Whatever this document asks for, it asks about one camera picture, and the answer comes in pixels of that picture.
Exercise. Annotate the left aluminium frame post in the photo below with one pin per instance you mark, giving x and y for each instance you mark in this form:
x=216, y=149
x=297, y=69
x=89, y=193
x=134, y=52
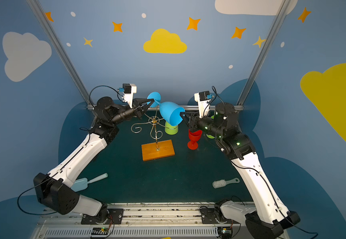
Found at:
x=57, y=44

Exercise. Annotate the front aluminium rail bed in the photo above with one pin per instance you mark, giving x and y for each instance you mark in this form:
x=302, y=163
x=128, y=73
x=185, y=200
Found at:
x=141, y=221

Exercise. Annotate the light blue plastic scoop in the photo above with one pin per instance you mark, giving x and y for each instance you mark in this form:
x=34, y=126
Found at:
x=82, y=184

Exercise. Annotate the aluminium frame post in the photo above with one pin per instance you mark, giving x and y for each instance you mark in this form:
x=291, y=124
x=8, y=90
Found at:
x=270, y=38
x=57, y=44

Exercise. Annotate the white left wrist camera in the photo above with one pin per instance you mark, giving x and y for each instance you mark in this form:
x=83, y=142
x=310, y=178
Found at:
x=128, y=91

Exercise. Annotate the horizontal aluminium back rail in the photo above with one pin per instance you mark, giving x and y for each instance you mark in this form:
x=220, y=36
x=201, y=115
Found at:
x=186, y=107

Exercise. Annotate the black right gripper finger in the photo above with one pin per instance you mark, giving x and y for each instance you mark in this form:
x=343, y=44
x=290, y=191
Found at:
x=187, y=120
x=188, y=114

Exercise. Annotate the wooden rack base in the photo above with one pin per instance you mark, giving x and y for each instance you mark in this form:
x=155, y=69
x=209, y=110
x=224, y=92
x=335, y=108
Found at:
x=149, y=150

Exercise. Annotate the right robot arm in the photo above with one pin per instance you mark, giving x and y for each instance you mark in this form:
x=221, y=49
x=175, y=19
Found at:
x=269, y=216

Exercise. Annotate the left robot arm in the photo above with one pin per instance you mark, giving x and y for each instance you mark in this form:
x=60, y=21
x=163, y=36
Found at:
x=54, y=189

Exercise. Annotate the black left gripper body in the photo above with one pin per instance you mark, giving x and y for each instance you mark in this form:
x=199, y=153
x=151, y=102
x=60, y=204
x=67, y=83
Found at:
x=138, y=108

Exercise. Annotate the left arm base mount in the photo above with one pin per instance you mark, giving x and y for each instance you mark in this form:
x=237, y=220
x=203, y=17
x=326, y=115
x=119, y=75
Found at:
x=106, y=216

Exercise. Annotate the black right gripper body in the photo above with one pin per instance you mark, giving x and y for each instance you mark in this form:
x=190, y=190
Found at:
x=192, y=122

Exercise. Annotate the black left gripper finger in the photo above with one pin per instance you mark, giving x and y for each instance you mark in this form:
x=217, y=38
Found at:
x=147, y=109
x=139, y=102

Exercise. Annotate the right aluminium frame post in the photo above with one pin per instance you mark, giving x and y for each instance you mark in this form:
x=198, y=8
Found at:
x=270, y=38

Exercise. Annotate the red wine glass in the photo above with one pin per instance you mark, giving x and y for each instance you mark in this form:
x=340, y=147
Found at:
x=194, y=137

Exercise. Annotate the blue wine glass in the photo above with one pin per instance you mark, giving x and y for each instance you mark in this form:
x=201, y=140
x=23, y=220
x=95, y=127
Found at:
x=170, y=111

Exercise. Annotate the gold wire wine glass rack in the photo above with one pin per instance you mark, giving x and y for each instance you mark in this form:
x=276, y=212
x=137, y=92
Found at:
x=155, y=134

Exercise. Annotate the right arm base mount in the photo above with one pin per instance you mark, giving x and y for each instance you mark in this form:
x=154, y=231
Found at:
x=225, y=212

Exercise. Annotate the green wine glass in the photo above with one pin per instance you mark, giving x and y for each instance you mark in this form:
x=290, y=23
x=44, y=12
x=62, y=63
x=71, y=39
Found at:
x=208, y=135
x=171, y=130

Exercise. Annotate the white scrub brush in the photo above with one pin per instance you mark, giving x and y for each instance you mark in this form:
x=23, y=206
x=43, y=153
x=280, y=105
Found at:
x=223, y=183

